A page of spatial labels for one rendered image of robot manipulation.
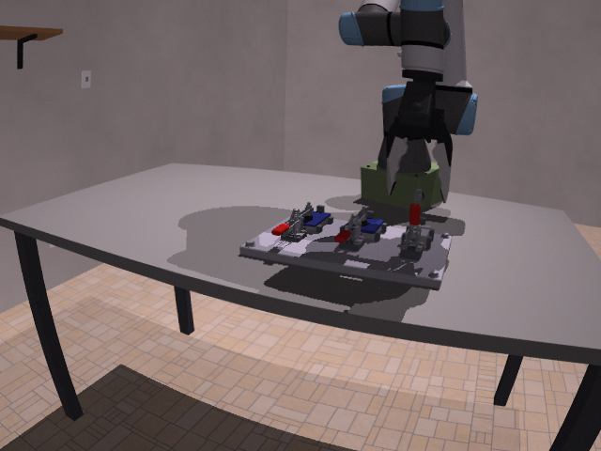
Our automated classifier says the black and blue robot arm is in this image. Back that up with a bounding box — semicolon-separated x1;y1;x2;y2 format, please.
339;0;478;173

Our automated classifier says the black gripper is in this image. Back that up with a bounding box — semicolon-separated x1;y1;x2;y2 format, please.
387;70;453;203

